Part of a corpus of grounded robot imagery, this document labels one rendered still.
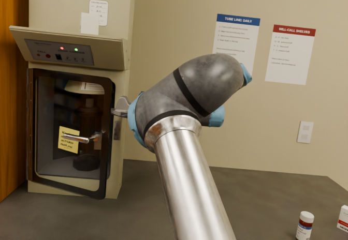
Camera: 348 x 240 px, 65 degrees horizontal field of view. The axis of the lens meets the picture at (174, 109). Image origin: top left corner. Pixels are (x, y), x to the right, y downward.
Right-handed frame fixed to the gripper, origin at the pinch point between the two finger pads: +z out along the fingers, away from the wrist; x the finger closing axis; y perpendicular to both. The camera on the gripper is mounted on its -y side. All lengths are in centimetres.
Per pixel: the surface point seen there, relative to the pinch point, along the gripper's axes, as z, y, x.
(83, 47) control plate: 9.1, 19.1, 0.5
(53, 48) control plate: 18.4, 17.7, -0.9
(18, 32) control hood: 27.1, 21.2, 2.4
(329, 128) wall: -104, -9, -51
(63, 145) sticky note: 15.0, -13.0, -2.2
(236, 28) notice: -48, 36, -51
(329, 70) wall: -98, 21, -51
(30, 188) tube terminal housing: 28.4, -32.5, -8.2
